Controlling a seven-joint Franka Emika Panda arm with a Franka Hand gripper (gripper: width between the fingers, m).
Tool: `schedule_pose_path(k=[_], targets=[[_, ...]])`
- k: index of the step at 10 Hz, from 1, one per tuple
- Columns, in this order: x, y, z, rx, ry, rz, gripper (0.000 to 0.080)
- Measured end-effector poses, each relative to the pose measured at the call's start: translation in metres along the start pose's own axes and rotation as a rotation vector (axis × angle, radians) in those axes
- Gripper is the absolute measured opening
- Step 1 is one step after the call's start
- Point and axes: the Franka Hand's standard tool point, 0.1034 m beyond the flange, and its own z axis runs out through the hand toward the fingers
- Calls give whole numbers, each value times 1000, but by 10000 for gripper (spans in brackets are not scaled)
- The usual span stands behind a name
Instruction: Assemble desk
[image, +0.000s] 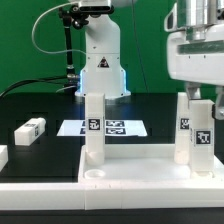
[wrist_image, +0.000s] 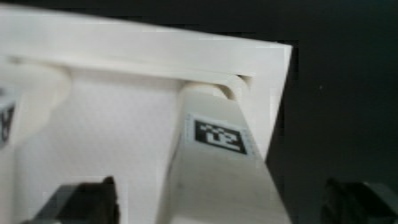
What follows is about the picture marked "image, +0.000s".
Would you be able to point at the white left fence bar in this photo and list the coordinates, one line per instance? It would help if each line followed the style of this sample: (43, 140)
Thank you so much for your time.
(3, 156)

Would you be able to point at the white fence bar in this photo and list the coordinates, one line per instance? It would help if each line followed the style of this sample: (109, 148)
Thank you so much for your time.
(3, 156)
(75, 196)

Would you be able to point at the fiducial marker sheet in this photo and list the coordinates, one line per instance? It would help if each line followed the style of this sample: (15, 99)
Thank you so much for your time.
(115, 128)

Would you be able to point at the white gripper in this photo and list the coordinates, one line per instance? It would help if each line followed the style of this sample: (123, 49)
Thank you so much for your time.
(201, 62)

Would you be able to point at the white desk top tray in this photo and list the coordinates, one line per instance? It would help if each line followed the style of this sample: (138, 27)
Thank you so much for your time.
(148, 163)

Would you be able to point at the white front fence bar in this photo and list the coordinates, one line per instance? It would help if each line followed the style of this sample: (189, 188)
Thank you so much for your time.
(75, 196)

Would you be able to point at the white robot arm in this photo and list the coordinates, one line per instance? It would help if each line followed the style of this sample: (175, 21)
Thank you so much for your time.
(102, 71)

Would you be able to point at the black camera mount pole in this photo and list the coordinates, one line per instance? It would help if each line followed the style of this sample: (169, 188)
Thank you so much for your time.
(71, 19)

